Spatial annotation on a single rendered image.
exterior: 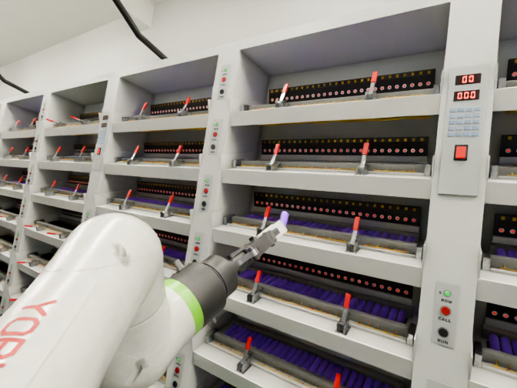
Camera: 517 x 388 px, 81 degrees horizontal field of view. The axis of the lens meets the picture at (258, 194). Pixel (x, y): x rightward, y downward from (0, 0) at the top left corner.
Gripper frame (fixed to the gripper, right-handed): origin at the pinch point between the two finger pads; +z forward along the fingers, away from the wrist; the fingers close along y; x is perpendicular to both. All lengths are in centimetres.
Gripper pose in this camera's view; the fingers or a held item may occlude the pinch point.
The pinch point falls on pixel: (271, 234)
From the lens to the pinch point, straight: 67.2
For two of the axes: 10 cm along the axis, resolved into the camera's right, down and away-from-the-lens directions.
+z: 5.6, -3.2, 7.7
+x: 5.5, 8.3, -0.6
